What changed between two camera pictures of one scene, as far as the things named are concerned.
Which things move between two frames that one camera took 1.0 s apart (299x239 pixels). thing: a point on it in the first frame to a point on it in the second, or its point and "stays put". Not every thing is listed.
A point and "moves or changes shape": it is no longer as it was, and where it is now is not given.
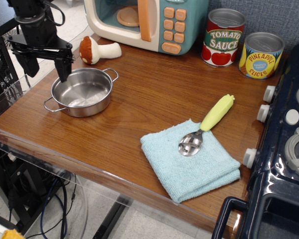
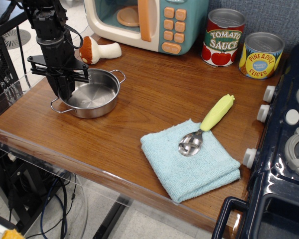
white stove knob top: x=268 y=93 stays put
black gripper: x=40 y=38 to x=59 y=60
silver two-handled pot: x=85 y=93 moves or changes shape
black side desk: x=2 y=18 stays put
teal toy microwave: x=178 y=27 stays put
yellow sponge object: x=12 y=234 stays put
